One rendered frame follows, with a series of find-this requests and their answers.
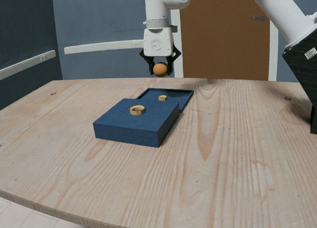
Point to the tan ball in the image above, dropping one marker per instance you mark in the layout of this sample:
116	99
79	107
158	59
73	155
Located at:
160	69

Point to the blue square box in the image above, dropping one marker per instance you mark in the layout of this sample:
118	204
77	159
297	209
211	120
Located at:
138	122

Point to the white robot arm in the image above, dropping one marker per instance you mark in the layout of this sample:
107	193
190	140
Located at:
293	25

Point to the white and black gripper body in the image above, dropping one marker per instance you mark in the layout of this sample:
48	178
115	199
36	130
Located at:
156	44

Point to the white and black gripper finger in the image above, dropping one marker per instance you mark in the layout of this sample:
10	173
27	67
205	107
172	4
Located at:
171	59
149	60

